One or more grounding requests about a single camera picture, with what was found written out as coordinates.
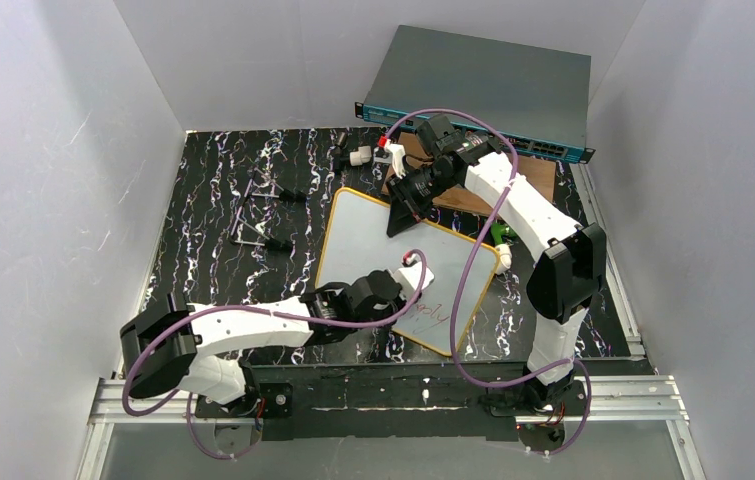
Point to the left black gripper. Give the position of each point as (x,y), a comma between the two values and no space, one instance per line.
(394,304)

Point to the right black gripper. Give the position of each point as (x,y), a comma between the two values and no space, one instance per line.
(405,196)

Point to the yellow-framed whiteboard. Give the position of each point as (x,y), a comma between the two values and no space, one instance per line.
(356,244)

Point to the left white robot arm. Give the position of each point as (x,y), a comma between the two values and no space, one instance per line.
(174,344)

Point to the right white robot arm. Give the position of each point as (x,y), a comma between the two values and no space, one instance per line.
(570,259)

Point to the black and white marker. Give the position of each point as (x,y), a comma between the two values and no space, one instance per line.
(340,157)

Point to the wooden board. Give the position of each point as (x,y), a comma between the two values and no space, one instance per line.
(539,173)

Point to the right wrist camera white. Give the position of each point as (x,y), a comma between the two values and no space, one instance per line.
(389,152)

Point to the teal network switch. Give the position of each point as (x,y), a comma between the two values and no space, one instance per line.
(535,97)

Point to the aluminium frame rail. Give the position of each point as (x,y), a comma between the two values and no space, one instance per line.
(371,402)

